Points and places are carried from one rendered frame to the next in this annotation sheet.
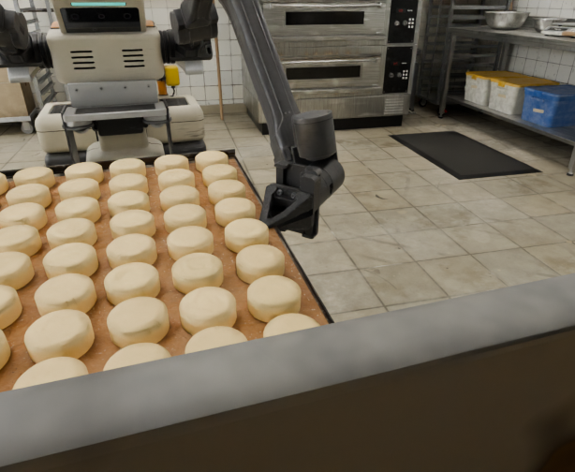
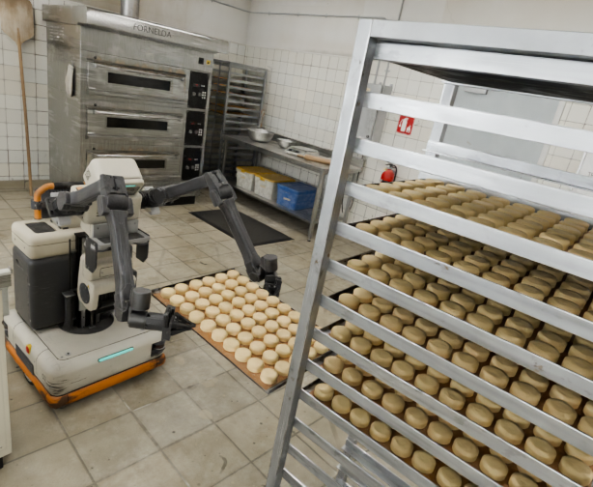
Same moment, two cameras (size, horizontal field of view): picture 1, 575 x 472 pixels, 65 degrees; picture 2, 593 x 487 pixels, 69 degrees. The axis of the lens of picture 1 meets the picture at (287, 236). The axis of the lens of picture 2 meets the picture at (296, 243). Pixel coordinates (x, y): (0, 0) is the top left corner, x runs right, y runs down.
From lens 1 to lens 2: 1.27 m
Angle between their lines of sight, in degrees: 33
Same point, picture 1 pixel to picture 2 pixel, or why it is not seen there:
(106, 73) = not seen: hidden behind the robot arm
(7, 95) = not seen: outside the picture
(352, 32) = (158, 135)
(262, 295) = (294, 316)
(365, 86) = (168, 175)
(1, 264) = (223, 318)
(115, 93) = not seen: hidden behind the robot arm
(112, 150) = (102, 258)
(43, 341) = (260, 331)
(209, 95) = (13, 171)
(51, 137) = (40, 248)
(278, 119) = (251, 255)
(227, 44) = (34, 128)
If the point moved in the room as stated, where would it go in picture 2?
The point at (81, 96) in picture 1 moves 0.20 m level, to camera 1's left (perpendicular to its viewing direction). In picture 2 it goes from (98, 231) to (48, 232)
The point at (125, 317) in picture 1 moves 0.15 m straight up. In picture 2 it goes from (270, 325) to (277, 285)
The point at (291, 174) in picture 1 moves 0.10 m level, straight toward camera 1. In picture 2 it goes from (270, 279) to (283, 290)
